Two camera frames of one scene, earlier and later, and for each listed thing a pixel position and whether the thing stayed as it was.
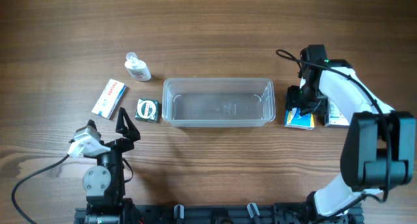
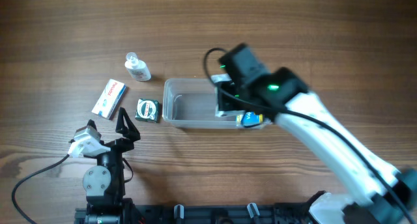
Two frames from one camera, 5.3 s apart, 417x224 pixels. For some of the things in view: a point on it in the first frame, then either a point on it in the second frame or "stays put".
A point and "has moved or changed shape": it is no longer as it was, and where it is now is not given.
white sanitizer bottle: (137, 68) stays put
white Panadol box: (109, 98) stays put
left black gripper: (111, 144) stays put
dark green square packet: (147, 109) stays put
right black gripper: (292, 101) to (225, 101)
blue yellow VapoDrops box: (294, 118) has moved or changed shape
